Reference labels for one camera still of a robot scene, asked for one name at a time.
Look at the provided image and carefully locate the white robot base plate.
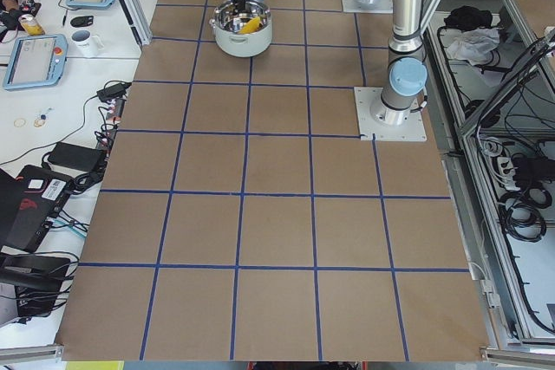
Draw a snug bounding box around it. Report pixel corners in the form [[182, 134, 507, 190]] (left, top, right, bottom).
[[354, 87, 427, 142]]

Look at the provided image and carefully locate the yellow toy corn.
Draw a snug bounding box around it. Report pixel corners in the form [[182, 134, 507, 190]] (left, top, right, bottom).
[[238, 16, 263, 35]]

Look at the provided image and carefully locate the blue teach pendant near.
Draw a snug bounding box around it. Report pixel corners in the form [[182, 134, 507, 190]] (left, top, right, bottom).
[[3, 34, 68, 90]]

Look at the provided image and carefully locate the yellow drink can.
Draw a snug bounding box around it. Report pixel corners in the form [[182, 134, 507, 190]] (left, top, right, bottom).
[[18, 14, 45, 36]]

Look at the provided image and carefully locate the black power adapter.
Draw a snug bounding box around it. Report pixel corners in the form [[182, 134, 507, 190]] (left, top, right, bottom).
[[48, 142, 107, 172]]

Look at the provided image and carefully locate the white mug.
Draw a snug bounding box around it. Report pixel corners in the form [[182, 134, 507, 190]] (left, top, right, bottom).
[[71, 29, 104, 58]]

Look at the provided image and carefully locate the black laptop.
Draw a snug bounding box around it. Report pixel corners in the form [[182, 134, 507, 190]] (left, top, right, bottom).
[[1, 165, 73, 252]]

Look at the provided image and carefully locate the coiled black cable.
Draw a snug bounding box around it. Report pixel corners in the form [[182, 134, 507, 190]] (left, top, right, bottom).
[[498, 187, 548, 243]]

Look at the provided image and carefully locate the white cooking pot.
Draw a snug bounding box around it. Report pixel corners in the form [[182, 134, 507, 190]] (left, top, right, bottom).
[[210, 0, 273, 57]]

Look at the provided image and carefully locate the crumpled white cloth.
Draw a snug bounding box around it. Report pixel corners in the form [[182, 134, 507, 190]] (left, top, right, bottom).
[[446, 28, 500, 65]]

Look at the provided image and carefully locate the black computer mouse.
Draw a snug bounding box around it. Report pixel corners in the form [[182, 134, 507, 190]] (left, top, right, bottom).
[[70, 16, 94, 28]]

